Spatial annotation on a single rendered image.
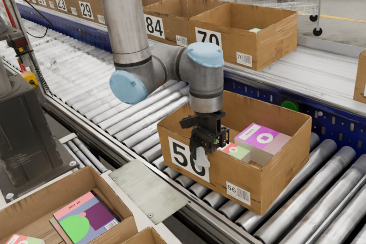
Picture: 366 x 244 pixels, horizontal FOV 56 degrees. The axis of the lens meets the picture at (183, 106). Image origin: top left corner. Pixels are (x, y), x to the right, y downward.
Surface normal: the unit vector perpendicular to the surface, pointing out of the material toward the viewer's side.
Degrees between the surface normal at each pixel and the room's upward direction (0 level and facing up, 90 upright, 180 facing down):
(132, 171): 0
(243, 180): 91
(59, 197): 89
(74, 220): 0
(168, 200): 0
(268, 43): 91
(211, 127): 84
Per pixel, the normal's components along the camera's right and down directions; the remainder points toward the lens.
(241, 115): -0.66, 0.44
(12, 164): 0.61, 0.34
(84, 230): -0.13, -0.85
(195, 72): -0.49, 0.39
